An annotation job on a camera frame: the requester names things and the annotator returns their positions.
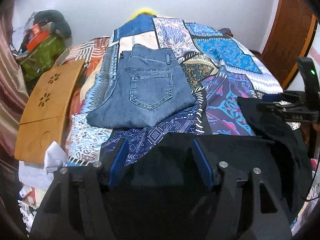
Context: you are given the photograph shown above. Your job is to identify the black pants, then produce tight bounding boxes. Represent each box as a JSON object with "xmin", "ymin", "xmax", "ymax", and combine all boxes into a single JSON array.
[{"xmin": 103, "ymin": 97, "xmax": 311, "ymax": 239}]

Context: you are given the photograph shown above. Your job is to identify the white crumpled cloth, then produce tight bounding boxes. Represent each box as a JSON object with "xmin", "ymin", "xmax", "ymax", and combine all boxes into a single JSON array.
[{"xmin": 18, "ymin": 141, "xmax": 68, "ymax": 191}]

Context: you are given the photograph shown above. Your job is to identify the brown wooden door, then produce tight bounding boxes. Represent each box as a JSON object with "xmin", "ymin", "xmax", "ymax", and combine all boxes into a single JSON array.
[{"xmin": 262, "ymin": 0, "xmax": 317, "ymax": 88}]

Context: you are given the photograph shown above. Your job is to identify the blue patchwork bedspread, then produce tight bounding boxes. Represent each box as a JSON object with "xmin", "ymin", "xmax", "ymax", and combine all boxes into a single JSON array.
[{"xmin": 66, "ymin": 15, "xmax": 282, "ymax": 166}]

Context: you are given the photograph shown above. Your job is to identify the grey backpack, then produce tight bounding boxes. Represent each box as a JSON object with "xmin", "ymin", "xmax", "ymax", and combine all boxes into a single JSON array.
[{"xmin": 219, "ymin": 28, "xmax": 233, "ymax": 37}]

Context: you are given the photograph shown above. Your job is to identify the wooden lap desk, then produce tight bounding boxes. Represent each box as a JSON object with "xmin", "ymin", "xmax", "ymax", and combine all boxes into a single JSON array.
[{"xmin": 14, "ymin": 59, "xmax": 85, "ymax": 164}]

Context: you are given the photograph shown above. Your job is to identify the striped brown curtain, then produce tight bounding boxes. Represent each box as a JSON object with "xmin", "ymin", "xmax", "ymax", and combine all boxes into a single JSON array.
[{"xmin": 1, "ymin": 11, "xmax": 29, "ymax": 179}]

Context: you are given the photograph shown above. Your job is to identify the folded blue jeans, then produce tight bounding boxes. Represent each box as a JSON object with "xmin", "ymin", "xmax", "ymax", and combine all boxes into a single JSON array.
[{"xmin": 87, "ymin": 44, "xmax": 195, "ymax": 129}]

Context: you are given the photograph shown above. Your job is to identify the green patterned storage box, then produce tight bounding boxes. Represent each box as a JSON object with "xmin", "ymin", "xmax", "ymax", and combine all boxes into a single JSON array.
[{"xmin": 20, "ymin": 34, "xmax": 65, "ymax": 81}]

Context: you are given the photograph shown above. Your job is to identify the orange striped pillow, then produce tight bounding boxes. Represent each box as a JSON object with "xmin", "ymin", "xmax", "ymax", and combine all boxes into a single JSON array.
[{"xmin": 53, "ymin": 36, "xmax": 110, "ymax": 77}]

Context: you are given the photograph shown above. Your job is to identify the orange red box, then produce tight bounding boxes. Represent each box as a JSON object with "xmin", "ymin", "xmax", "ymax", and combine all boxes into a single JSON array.
[{"xmin": 26, "ymin": 24, "xmax": 49, "ymax": 52}]

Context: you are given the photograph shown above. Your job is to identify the yellow headboard cushion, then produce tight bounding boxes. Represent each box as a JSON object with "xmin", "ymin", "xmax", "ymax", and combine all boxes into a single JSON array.
[{"xmin": 129, "ymin": 8, "xmax": 157, "ymax": 21}]

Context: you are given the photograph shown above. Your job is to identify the grey plush toy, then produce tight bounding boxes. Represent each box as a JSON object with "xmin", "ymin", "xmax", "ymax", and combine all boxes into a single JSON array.
[{"xmin": 34, "ymin": 10, "xmax": 72, "ymax": 38}]

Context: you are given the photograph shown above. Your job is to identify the black cable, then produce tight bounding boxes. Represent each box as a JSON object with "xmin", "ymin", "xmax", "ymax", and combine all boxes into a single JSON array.
[{"xmin": 299, "ymin": 152, "xmax": 320, "ymax": 202}]

